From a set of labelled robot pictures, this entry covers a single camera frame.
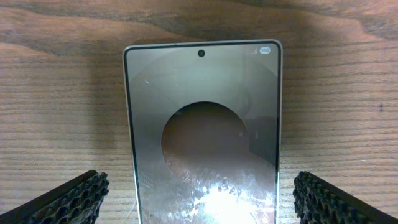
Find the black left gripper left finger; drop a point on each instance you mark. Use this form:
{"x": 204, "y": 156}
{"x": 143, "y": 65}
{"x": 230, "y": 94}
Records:
{"x": 76, "y": 201}

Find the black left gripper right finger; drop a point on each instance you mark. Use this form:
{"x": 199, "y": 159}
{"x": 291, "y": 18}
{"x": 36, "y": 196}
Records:
{"x": 318, "y": 201}

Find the gold Samsung Galaxy smartphone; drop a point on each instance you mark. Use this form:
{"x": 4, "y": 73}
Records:
{"x": 205, "y": 126}

